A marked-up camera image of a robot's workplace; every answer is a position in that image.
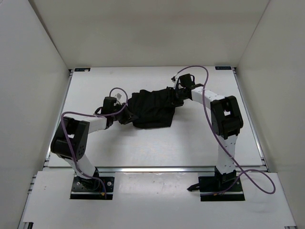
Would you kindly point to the black pleated skirt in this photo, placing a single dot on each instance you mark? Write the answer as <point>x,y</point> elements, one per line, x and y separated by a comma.
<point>154,109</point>

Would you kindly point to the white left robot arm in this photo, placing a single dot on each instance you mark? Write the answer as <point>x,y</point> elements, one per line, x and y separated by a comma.
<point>70,139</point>

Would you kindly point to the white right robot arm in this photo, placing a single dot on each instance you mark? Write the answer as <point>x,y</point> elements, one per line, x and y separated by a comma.
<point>226,120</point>

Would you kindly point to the right blue table label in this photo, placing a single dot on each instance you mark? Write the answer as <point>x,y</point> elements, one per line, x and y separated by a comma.
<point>223,68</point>

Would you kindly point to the blue table label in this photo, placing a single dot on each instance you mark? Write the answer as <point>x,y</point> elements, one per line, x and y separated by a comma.
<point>82,69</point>
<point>223,68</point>

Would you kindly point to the left blue table label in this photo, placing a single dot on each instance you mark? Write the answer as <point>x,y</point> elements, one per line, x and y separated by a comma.
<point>82,69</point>

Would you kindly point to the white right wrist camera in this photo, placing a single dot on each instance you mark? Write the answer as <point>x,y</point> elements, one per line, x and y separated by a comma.
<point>176,82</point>

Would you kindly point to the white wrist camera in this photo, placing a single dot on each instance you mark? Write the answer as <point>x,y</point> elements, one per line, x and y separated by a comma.
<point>118,96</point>
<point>176,82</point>

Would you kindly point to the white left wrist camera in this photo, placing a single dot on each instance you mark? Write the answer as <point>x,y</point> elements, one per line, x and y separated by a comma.
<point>118,96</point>

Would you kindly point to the aluminium table edge rail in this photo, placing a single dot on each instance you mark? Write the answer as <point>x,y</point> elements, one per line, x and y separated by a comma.
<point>155,169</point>

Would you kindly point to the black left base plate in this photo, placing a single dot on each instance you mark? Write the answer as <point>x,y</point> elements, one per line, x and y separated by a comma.
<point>91,189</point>

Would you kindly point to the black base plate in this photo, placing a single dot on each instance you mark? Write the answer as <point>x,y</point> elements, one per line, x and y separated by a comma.
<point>212,191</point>
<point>91,189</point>

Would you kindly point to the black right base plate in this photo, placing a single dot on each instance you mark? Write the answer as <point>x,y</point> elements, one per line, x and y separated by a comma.
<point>212,191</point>

